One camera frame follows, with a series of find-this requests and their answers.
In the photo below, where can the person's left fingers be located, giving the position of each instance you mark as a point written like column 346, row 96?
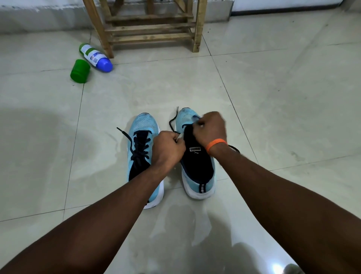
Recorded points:
column 179, row 142

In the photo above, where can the person's left forearm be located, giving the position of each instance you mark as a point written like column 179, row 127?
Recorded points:
column 93, row 225

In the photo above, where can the person's right fingers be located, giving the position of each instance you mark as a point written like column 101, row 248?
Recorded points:
column 198, row 125

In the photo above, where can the person's right hand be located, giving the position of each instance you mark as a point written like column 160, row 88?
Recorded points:
column 210, row 128

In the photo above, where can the green plastic cup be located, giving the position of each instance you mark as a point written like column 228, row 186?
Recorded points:
column 80, row 71

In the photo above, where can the light blue laced sneaker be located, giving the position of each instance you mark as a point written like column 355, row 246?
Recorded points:
column 141, row 152

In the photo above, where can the orange wristband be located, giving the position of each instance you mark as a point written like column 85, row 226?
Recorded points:
column 215, row 144

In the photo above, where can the person's right forearm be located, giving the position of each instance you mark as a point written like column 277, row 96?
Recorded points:
column 296, row 214

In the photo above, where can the wooden stool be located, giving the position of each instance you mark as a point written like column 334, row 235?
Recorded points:
column 149, row 25

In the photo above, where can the person's left hand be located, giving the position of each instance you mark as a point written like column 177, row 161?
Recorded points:
column 166, row 151

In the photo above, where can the black shoelace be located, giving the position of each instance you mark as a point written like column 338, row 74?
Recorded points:
column 172, row 124

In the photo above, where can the white bottle with blue cap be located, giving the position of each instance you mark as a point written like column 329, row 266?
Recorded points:
column 96, row 57

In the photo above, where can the light blue unlaced sneaker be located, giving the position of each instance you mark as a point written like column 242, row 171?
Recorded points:
column 197, row 161

